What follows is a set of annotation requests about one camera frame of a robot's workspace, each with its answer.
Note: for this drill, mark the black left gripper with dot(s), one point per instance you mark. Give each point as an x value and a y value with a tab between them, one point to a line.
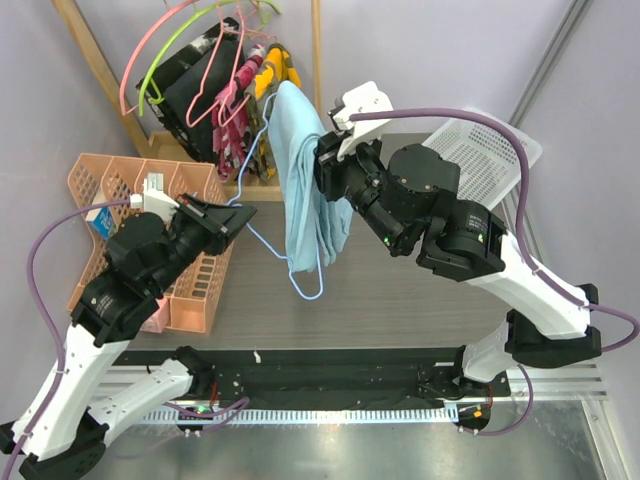
221	222

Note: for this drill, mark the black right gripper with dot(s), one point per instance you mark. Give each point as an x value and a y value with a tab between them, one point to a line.
329	170

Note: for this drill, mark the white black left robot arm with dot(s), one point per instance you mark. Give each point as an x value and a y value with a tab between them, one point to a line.
64	433

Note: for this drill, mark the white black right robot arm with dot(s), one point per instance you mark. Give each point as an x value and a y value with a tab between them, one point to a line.
412	206

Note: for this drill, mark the pink camouflage trousers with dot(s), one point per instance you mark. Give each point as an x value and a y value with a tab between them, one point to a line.
232	135

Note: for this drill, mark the black garment on hanger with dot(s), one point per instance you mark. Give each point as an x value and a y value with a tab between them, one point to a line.
176	80

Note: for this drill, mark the yellow camouflage trousers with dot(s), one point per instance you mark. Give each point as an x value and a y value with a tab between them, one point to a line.
276	68

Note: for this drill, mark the green plastic hanger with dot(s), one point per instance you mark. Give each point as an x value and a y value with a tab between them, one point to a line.
161	53

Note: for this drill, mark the pink plastic hanger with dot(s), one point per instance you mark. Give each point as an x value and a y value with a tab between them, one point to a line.
140	53

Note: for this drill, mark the pink cube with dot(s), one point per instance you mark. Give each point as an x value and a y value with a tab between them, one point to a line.
160	318

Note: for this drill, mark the white plastic mesh basket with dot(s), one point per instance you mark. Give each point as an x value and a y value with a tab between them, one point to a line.
489	164

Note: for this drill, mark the blue white book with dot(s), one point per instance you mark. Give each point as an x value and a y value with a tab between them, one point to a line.
102	222

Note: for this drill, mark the orange plastic file organizer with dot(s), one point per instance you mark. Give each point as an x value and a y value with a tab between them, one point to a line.
194	297

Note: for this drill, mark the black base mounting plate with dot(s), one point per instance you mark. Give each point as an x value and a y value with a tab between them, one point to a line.
336	379

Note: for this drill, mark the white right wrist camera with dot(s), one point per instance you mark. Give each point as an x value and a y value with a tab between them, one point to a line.
351	116

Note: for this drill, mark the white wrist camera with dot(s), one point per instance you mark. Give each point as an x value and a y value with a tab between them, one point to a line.
153	199
351	116

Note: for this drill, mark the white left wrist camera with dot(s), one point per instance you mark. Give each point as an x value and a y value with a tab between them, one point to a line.
153	199

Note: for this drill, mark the pink wire hanger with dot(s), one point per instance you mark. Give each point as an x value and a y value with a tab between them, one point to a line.
224	61

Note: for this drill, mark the white slotted cable duct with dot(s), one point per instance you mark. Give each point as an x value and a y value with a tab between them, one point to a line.
253	417

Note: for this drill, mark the aluminium rail profile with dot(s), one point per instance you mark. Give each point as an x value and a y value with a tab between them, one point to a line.
581	381

